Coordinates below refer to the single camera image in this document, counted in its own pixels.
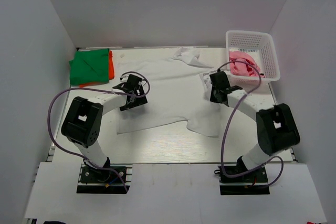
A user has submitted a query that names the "white t shirt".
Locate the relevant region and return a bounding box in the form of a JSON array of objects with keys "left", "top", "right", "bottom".
[{"left": 117, "top": 48, "right": 220, "bottom": 137}]

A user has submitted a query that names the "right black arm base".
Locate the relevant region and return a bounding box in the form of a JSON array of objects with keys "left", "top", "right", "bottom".
[{"left": 214, "top": 166, "right": 270, "bottom": 196}]

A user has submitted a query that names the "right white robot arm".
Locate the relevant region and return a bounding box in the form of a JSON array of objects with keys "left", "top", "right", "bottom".
[{"left": 209, "top": 71, "right": 300, "bottom": 178}]

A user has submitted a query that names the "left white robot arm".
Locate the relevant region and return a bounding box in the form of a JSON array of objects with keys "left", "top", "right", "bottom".
[{"left": 61, "top": 71, "right": 149, "bottom": 169}]

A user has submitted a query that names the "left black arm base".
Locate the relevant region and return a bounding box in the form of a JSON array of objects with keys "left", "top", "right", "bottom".
[{"left": 76, "top": 164, "right": 133, "bottom": 195}]

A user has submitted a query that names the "pink t shirt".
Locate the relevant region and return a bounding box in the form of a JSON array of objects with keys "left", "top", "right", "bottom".
[{"left": 229, "top": 51, "right": 263, "bottom": 77}]

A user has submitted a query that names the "orange folded t shirt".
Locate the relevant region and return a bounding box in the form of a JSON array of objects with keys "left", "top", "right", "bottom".
[{"left": 78, "top": 49, "right": 115, "bottom": 87}]

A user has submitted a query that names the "green folded t shirt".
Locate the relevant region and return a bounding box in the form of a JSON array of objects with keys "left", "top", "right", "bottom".
[{"left": 69, "top": 48, "right": 110, "bottom": 86}]

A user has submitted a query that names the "white plastic basket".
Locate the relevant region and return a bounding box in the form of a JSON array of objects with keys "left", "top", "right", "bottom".
[{"left": 225, "top": 30, "right": 280, "bottom": 83}]

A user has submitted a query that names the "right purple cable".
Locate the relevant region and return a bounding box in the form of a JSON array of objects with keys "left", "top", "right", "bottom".
[{"left": 216, "top": 61, "right": 285, "bottom": 189}]

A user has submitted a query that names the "purple cable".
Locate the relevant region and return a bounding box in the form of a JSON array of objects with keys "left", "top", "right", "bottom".
[
  {"left": 48, "top": 71, "right": 151, "bottom": 193},
  {"left": 216, "top": 61, "right": 285, "bottom": 189}
]

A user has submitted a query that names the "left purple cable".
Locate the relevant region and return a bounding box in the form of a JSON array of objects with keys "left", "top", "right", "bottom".
[{"left": 48, "top": 71, "right": 151, "bottom": 193}]

